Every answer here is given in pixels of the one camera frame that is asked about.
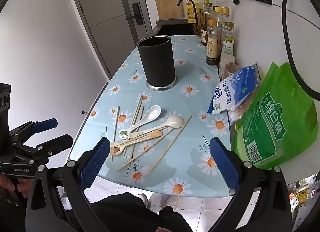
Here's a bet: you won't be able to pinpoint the small clear plastic bag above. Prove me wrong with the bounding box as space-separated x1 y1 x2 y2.
228 97 253 131

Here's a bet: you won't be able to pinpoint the dark vinegar bottle orange cap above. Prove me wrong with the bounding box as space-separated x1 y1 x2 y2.
205 19 221 66

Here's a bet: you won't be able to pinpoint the black cylindrical utensil holder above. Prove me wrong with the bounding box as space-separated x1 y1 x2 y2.
137 35 178 90

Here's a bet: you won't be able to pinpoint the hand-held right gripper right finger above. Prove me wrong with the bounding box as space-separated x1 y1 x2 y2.
209 137 292 232

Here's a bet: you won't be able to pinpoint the green sugar bag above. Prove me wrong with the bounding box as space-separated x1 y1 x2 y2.
234 62 318 170

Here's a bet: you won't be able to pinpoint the cream plastic spoon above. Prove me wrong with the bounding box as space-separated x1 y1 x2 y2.
127 115 185 139

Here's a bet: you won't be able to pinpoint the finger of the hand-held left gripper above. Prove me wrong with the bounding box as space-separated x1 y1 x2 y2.
9 119 58 145
19 134 74 164

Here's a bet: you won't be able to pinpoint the black sink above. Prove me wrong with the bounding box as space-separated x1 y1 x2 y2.
156 19 198 36

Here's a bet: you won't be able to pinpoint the group of beige chopsticks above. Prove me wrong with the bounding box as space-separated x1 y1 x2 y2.
110 94 193 174

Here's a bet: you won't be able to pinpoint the thick black power cable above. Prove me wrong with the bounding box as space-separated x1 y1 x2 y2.
280 0 320 100

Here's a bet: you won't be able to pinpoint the wooden cutting board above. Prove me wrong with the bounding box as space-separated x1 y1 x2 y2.
153 0 183 20

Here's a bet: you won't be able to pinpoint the red label soy sauce bottle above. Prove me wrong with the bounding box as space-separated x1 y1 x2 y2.
200 19 208 47

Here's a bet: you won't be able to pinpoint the person's dark trousers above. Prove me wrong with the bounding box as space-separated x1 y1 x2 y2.
90 192 193 232

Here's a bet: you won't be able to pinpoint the daisy printed tablecloth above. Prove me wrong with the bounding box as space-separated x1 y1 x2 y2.
69 34 237 197

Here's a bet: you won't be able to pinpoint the white soup spoon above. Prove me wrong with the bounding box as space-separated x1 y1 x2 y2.
109 132 164 155

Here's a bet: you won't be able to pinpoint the black door lock handle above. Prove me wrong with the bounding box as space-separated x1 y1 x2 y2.
126 3 143 25

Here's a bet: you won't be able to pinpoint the person's left hand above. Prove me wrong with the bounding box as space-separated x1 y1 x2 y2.
0 173 31 197

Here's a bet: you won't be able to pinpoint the white shoe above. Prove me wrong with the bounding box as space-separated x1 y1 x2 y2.
165 195 181 214
137 193 148 209

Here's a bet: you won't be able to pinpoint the yellow packet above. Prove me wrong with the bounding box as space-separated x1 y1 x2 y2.
291 188 317 204

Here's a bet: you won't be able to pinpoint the white ceramic spoon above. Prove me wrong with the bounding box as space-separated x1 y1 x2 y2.
119 105 162 139

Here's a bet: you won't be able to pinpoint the tall clear bottle gold cap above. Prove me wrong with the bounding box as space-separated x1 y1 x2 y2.
220 7 230 24

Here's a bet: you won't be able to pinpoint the yellow oil jug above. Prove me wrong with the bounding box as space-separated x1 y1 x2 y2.
186 2 202 21

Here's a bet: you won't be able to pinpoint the grey door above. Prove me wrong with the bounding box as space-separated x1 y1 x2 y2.
66 0 152 80

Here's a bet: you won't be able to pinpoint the clear bottle silver cap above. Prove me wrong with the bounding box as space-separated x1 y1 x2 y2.
206 2 214 21

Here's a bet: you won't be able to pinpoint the pale oil bottle gold cap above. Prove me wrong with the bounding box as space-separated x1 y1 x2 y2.
220 21 235 56

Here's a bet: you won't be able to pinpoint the blue white salt bag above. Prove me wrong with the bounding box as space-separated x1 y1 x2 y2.
207 63 262 115

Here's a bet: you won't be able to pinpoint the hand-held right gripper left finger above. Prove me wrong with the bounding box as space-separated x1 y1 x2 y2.
25 137 111 232

